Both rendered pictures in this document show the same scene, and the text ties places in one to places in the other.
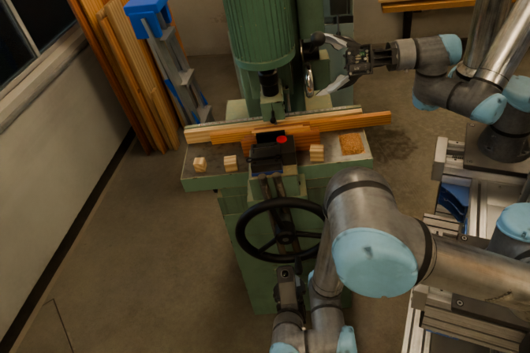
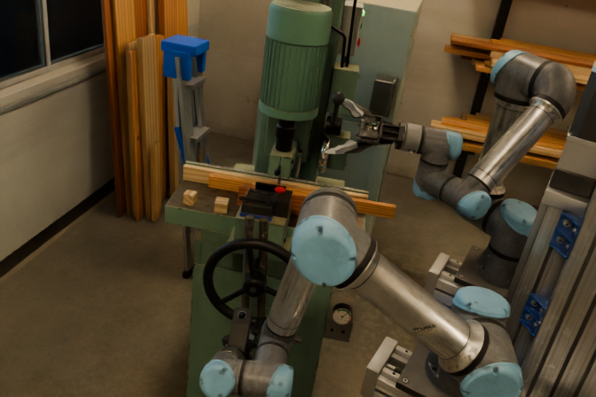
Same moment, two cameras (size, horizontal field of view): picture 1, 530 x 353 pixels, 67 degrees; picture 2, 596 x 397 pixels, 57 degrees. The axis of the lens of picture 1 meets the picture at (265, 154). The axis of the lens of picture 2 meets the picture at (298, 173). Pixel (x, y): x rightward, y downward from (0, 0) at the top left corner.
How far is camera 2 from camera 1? 0.48 m
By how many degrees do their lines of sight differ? 15
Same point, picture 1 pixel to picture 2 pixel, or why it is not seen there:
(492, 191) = not seen: hidden behind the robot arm
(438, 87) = (436, 175)
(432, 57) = (435, 144)
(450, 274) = (385, 286)
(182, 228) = (130, 305)
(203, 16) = (235, 91)
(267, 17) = (300, 71)
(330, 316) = (274, 352)
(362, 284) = (309, 265)
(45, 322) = not seen: outside the picture
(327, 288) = (279, 323)
